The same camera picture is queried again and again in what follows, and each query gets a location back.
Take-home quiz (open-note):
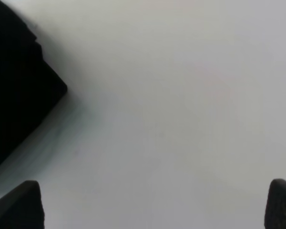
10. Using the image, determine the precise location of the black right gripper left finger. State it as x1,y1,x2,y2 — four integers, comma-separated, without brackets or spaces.
0,180,45,229

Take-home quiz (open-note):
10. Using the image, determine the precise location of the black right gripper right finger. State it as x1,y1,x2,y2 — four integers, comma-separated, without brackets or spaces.
264,178,286,229

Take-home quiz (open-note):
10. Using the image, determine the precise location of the black printed t-shirt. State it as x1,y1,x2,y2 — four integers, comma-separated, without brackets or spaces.
0,1,67,165

